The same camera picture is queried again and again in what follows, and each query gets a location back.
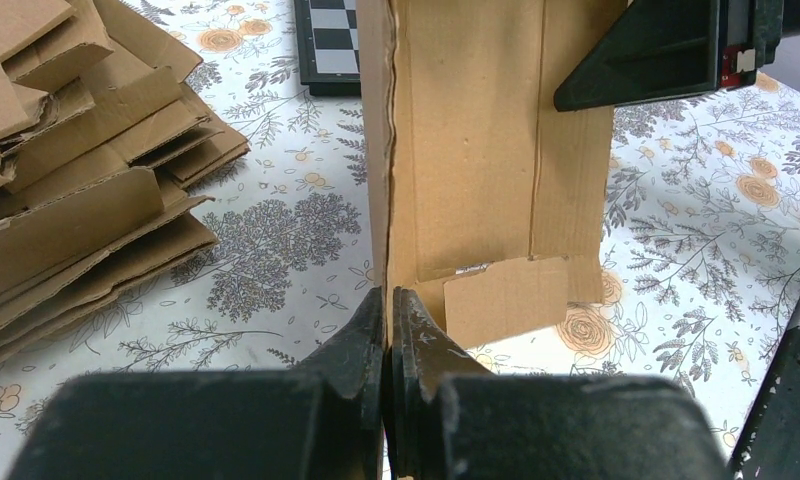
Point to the floral table mat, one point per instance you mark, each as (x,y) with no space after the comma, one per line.
(700,256)

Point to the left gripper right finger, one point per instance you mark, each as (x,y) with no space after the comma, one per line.
(449,417)

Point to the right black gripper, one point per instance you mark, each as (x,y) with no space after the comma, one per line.
(661,50)

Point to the brown cardboard box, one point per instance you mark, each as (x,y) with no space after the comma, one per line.
(484,199)

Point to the black white checkerboard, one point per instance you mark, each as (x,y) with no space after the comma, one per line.
(328,49)

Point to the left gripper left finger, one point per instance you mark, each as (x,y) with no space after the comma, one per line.
(317,420)

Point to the stack of cardboard blanks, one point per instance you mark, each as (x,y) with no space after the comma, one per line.
(97,203)

